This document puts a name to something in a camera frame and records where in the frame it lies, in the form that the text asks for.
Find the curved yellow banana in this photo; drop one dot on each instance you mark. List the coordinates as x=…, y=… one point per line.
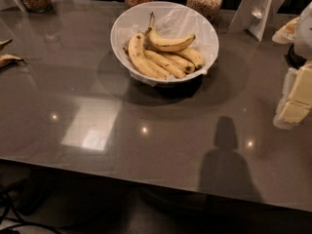
x=165, y=44

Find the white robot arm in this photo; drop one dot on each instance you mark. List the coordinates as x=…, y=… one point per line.
x=297, y=33

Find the short spotted yellow banana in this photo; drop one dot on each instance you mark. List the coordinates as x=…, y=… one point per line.
x=186, y=65

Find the right yellow banana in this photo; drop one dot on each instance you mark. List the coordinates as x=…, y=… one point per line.
x=194, y=56

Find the middle yellow banana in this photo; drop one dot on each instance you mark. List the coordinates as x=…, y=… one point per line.
x=165, y=63

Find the white bowl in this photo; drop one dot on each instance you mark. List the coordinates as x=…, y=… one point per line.
x=130, y=20

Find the large left yellow banana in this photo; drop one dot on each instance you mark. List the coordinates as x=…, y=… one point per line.
x=141, y=62

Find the banana peel at left edge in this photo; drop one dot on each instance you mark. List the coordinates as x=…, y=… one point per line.
x=7, y=59

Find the white angled stand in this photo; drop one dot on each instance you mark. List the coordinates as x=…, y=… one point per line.
x=253, y=15

